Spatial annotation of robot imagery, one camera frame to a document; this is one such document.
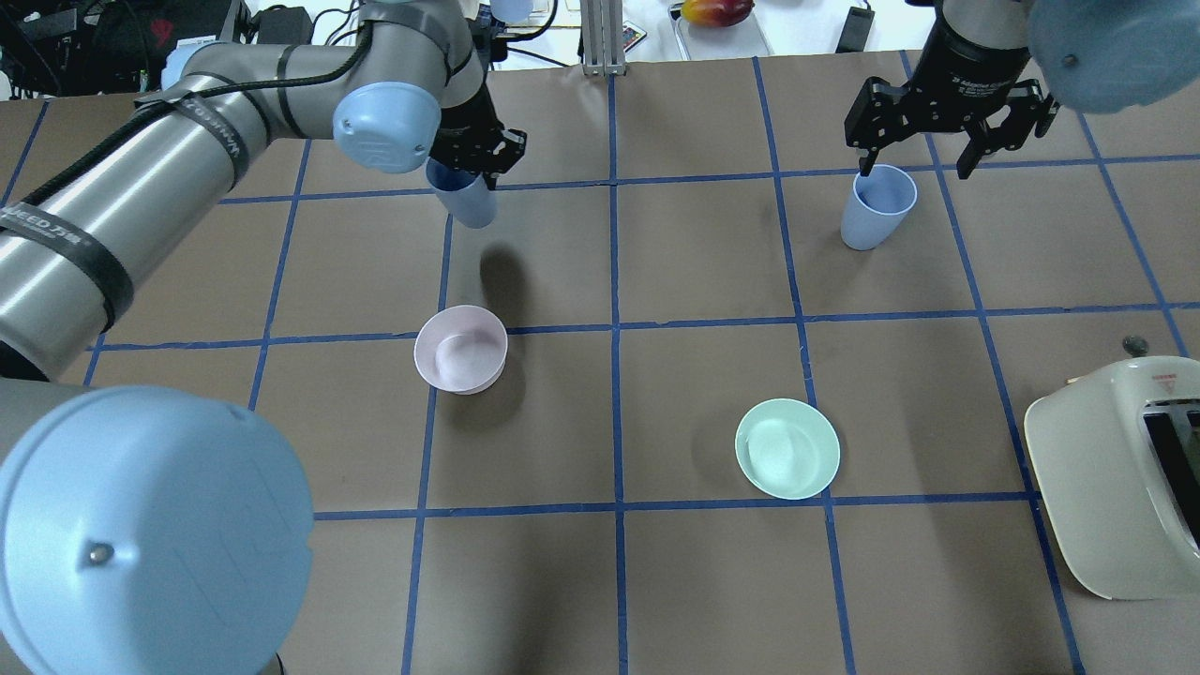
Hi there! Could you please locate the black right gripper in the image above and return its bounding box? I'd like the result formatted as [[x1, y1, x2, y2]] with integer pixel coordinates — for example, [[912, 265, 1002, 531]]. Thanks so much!
[[844, 26, 1061, 180]]

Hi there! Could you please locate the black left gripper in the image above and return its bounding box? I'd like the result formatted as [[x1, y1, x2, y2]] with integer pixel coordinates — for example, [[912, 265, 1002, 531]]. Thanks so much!
[[431, 82, 528, 191]]

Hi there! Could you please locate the blue cup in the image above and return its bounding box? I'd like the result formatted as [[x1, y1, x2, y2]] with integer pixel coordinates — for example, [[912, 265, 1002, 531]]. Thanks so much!
[[425, 157, 498, 228], [840, 165, 919, 251]]

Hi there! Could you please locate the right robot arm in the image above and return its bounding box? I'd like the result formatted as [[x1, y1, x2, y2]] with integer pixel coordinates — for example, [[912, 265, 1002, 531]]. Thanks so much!
[[844, 1, 1199, 179]]

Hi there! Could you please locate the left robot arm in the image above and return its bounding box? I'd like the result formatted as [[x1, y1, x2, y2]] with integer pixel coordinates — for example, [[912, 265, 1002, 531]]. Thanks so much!
[[2, 1, 526, 674]]

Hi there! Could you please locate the black power adapter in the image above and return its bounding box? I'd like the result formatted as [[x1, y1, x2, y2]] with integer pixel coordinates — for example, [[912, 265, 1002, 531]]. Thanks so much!
[[835, 6, 876, 53]]

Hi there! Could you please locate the pink bowl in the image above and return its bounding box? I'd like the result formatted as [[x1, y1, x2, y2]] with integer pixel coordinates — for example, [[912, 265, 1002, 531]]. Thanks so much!
[[414, 305, 509, 395]]

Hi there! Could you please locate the small remote control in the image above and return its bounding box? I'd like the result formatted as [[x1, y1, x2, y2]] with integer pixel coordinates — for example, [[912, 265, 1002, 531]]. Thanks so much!
[[622, 22, 647, 53]]

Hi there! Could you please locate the red apple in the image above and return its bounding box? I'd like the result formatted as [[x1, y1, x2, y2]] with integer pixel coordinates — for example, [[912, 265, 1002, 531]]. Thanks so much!
[[679, 0, 755, 26]]

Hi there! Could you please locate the mint green bowl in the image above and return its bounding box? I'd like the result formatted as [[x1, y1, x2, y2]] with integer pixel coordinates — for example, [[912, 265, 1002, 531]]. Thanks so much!
[[734, 398, 842, 501]]

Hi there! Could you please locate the cream white toaster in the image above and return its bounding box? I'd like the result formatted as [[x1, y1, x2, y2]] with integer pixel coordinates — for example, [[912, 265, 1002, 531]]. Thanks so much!
[[1022, 335, 1199, 601]]

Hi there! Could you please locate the aluminium frame post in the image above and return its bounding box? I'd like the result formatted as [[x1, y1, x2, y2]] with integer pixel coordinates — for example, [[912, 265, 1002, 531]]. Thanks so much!
[[580, 0, 626, 77]]

